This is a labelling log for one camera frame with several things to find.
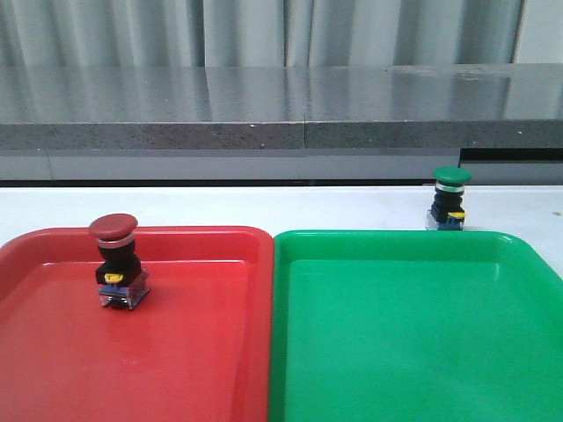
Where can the green mushroom push button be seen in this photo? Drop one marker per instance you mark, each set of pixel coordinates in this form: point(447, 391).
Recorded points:
point(446, 212)

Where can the red mushroom push button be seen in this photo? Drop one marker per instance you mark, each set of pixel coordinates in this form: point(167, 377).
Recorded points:
point(122, 280)

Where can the grey granite counter slab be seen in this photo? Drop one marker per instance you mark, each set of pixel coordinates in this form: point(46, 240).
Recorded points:
point(334, 125)

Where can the green plastic tray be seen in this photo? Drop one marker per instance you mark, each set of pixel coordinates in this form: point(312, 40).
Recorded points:
point(414, 326)

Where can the red plastic tray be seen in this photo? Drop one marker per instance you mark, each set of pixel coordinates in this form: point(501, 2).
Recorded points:
point(195, 349)

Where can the white pleated curtain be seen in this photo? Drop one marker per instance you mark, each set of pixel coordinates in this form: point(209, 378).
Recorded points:
point(257, 33)

